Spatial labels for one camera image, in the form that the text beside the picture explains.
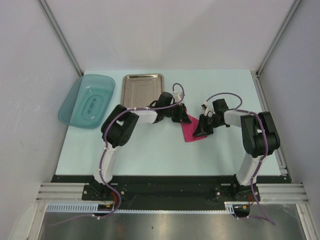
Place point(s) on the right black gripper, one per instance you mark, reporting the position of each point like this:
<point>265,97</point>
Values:
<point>201,129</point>

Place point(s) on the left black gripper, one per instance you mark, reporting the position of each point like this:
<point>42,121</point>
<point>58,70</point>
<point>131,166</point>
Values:
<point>182,115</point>

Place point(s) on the pink paper napkin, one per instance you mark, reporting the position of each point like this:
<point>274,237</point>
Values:
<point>189,128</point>

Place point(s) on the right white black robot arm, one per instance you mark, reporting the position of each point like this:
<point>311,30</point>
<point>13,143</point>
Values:
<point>260,139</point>

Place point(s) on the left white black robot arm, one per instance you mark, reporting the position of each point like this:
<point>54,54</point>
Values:
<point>119,126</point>

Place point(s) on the steel tray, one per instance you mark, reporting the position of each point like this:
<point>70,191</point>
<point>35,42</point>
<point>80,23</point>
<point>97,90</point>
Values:
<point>140,90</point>

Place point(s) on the teal plastic container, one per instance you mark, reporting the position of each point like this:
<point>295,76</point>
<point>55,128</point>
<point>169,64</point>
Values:
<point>87,101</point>

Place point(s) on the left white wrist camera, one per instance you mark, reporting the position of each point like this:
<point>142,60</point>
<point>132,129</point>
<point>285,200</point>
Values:
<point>178,96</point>

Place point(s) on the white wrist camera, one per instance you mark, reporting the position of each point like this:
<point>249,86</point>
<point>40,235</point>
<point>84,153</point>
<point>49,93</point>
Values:
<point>178,96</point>
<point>208,110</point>

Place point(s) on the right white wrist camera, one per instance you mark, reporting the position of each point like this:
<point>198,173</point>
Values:
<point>208,110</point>

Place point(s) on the white cable duct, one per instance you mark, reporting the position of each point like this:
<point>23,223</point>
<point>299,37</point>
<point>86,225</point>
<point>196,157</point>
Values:
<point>104,208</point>

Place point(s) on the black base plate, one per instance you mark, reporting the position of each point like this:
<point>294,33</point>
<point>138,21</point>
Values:
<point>202,203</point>

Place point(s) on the right aluminium corner post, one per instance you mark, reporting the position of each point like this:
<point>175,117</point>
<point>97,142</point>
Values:
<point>279,35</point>

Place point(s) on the aluminium corner post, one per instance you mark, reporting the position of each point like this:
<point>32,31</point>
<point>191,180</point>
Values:
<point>52,21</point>
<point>279,35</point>

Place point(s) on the left aluminium corner post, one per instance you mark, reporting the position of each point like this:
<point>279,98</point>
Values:
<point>52,21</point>

